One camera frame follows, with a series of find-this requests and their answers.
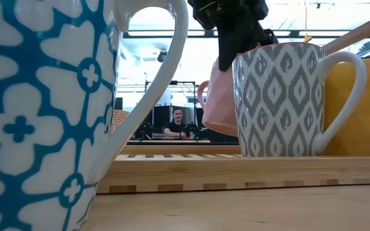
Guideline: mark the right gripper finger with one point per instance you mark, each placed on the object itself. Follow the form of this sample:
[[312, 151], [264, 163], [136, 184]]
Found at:
[[231, 45]]

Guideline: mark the pink mug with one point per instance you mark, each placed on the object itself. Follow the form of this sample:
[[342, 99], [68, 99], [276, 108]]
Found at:
[[218, 106]]

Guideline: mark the grey ikat pattern mug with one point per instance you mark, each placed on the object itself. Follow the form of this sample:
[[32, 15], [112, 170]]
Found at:
[[275, 96]]

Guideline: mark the orange patterned mug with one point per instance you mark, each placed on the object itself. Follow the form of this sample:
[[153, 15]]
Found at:
[[120, 118]]

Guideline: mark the yellow faceted mug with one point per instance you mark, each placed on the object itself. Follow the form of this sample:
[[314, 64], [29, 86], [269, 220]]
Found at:
[[365, 128]]

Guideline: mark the blue floral white mug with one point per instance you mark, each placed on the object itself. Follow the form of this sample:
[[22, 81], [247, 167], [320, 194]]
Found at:
[[43, 96]]

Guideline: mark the person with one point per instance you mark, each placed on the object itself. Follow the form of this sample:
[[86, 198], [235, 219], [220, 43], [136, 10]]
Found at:
[[176, 128]]

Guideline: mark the black overhead frame beam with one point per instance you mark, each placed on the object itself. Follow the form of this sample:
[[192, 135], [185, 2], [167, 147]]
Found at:
[[295, 33]]

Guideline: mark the small black round camera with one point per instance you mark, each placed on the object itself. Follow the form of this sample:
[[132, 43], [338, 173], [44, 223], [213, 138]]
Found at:
[[162, 56]]

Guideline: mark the black aluminium table frame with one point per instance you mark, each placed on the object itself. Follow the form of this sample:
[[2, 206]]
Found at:
[[172, 142]]

